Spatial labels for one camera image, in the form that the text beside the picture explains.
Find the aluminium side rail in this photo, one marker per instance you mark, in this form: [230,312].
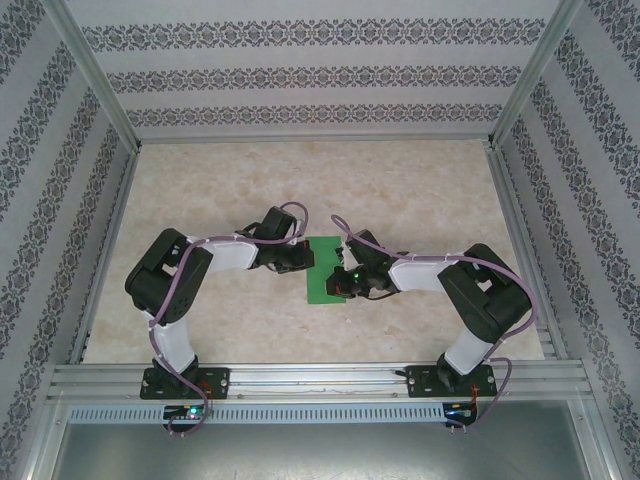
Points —
[525,250]
[105,250]

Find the controller board green light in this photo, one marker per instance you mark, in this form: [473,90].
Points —
[186,412]

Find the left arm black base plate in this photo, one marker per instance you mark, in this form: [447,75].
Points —
[220,382]

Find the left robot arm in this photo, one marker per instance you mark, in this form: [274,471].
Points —
[170,280]

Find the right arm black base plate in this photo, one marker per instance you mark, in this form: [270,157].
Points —
[417,382]

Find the green paper sheet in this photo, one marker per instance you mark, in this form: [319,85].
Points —
[320,282]

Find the aluminium frame post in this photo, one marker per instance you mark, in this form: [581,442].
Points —
[530,80]
[95,80]

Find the aluminium back rail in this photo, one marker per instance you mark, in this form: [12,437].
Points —
[310,138]

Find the controller board blue light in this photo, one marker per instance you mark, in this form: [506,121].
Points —
[461,412]

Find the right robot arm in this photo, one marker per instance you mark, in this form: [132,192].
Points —
[480,295]

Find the aluminium mounting rail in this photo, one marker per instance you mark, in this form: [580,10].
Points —
[310,380]

